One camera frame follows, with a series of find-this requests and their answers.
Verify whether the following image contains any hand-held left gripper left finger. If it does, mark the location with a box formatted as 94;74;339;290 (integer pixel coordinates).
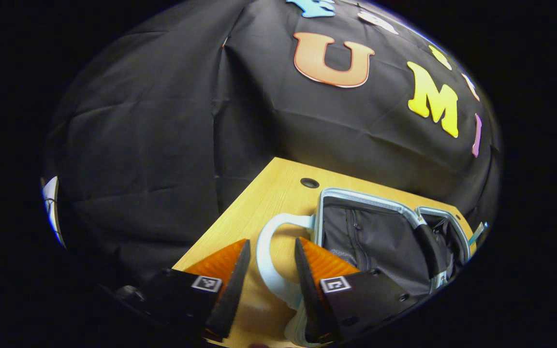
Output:
114;238;251;341

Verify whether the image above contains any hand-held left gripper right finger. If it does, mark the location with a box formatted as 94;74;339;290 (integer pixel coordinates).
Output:
293;236;417;344

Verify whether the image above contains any light blue suitcase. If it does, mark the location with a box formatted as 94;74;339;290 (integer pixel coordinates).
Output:
256;188;473;347

